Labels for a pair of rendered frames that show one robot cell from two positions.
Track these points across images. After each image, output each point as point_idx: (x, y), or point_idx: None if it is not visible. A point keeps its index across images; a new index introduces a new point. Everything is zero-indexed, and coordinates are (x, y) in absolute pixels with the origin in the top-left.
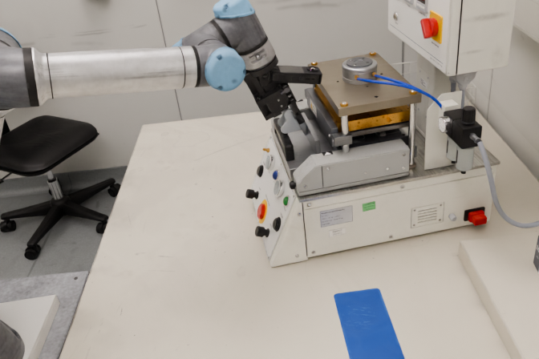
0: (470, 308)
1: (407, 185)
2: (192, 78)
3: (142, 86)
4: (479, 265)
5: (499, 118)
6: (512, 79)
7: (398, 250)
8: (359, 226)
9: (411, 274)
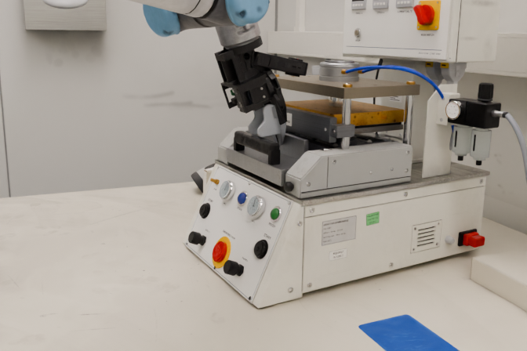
0: (523, 320)
1: (409, 193)
2: None
3: None
4: (511, 273)
5: None
6: None
7: (402, 280)
8: (361, 247)
9: (434, 298)
